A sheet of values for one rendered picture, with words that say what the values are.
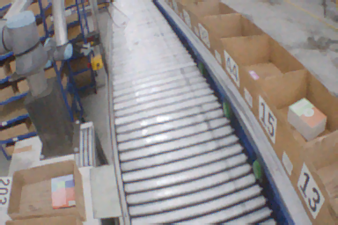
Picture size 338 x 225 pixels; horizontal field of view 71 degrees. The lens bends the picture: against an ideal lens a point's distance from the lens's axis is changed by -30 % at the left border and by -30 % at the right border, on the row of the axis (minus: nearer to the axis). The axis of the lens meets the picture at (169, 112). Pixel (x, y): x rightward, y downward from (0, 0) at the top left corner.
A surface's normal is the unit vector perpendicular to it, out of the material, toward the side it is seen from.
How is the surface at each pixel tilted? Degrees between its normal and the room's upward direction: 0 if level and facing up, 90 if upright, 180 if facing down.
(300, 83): 90
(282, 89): 89
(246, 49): 89
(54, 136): 90
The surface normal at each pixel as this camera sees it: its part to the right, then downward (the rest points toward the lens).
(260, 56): 0.18, 0.54
